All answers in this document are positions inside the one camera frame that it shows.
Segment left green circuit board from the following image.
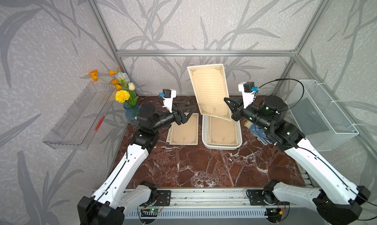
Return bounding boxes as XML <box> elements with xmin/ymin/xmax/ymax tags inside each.
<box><xmin>140</xmin><ymin>207</ymin><xmax>163</xmax><ymax>218</ymax></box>

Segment red pen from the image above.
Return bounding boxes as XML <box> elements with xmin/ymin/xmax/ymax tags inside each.
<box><xmin>94</xmin><ymin>116</ymin><xmax>105</xmax><ymax>131</ymax></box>

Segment aluminium cage frame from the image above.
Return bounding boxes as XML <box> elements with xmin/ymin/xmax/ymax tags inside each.
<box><xmin>79</xmin><ymin>0</ymin><xmax>377</xmax><ymax>157</ymax></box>

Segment blue glass vase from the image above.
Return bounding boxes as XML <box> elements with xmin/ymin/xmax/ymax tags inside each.
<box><xmin>123</xmin><ymin>102</ymin><xmax>139</xmax><ymax>128</ymax></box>

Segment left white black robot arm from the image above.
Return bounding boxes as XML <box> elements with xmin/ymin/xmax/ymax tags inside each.
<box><xmin>77</xmin><ymin>104</ymin><xmax>197</xmax><ymax>225</ymax></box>

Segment white plastic storage box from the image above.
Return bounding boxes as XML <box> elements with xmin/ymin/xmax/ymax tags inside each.
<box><xmin>202</xmin><ymin>115</ymin><xmax>242</xmax><ymax>150</ymax></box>

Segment beige stationery paper stack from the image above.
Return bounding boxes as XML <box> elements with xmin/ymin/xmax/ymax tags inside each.
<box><xmin>209</xmin><ymin>117</ymin><xmax>239</xmax><ymax>146</ymax></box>

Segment yellow orange artificial flowers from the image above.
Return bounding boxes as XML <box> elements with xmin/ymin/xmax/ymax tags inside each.
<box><xmin>89</xmin><ymin>66</ymin><xmax>139</xmax><ymax>108</ymax></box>

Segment clear acrylic wall shelf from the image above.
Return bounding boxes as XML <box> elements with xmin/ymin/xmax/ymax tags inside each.
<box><xmin>42</xmin><ymin>83</ymin><xmax>116</xmax><ymax>150</ymax></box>

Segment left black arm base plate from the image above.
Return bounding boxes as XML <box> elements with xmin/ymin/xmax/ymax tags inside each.
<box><xmin>139</xmin><ymin>189</ymin><xmax>171</xmax><ymax>207</ymax></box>

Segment right circuit board with wires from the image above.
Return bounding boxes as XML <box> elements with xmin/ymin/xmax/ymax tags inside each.
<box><xmin>265</xmin><ymin>208</ymin><xmax>285</xmax><ymax>224</ymax></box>

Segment beige stationery sheet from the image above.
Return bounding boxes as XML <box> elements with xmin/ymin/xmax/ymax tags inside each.
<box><xmin>188</xmin><ymin>64</ymin><xmax>231</xmax><ymax>121</ymax></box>
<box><xmin>169</xmin><ymin>113</ymin><xmax>199</xmax><ymax>145</ymax></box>
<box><xmin>166</xmin><ymin>126</ymin><xmax>173</xmax><ymax>143</ymax></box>

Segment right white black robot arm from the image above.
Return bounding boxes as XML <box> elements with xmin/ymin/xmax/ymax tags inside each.
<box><xmin>224</xmin><ymin>95</ymin><xmax>371</xmax><ymax>225</ymax></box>

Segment blue white dotted glove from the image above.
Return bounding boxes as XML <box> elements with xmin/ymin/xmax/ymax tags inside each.
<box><xmin>244</xmin><ymin>121</ymin><xmax>272</xmax><ymax>145</ymax></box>

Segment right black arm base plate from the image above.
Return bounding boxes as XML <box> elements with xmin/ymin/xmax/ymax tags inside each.
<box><xmin>246</xmin><ymin>189</ymin><xmax>290</xmax><ymax>206</ymax></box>

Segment aluminium front rail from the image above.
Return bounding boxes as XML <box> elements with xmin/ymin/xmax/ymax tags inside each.
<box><xmin>85</xmin><ymin>187</ymin><xmax>333</xmax><ymax>210</ymax></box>

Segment white wire mesh basket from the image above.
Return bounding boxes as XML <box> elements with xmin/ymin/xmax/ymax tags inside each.
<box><xmin>286</xmin><ymin>79</ymin><xmax>359</xmax><ymax>151</ymax></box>

